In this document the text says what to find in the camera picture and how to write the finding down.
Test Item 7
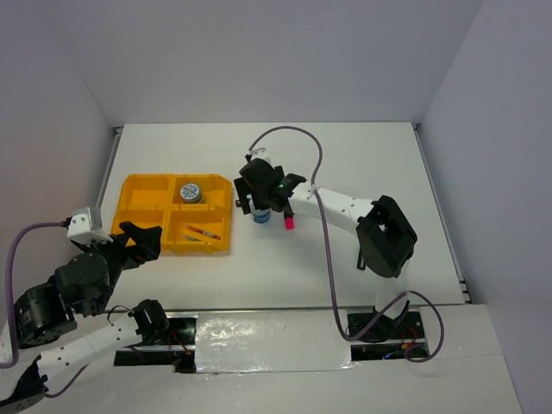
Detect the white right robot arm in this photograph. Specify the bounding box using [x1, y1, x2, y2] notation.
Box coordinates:
[235, 155, 417, 342]

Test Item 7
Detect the pink highlighter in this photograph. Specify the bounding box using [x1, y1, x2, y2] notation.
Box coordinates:
[283, 212, 295, 230]

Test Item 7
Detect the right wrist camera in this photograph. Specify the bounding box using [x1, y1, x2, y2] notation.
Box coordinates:
[245, 147, 272, 164]

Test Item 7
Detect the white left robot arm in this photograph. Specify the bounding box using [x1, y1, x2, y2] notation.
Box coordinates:
[1, 218, 169, 413]

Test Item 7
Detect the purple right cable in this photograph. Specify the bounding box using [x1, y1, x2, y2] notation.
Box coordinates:
[248, 126, 448, 363]

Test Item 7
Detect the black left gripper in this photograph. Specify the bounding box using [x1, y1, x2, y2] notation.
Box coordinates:
[78, 220, 164, 314]

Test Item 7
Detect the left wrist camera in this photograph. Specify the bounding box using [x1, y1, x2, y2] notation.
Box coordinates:
[66, 207, 112, 246]

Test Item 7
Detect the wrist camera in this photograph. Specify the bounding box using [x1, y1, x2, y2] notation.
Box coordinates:
[245, 147, 272, 164]
[66, 207, 112, 246]

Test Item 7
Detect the blue gel pen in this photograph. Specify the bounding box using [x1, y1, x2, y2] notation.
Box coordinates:
[182, 231, 208, 242]

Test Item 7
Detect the red gel pen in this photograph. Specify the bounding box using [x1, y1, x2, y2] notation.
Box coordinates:
[186, 224, 222, 240]

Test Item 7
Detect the blue putty jar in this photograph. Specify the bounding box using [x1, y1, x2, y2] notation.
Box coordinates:
[249, 197, 271, 224]
[179, 183, 204, 204]

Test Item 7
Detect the yellow compartment bin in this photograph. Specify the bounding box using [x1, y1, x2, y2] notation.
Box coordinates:
[110, 174, 233, 255]

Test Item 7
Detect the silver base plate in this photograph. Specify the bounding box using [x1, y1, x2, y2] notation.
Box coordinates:
[114, 310, 430, 374]

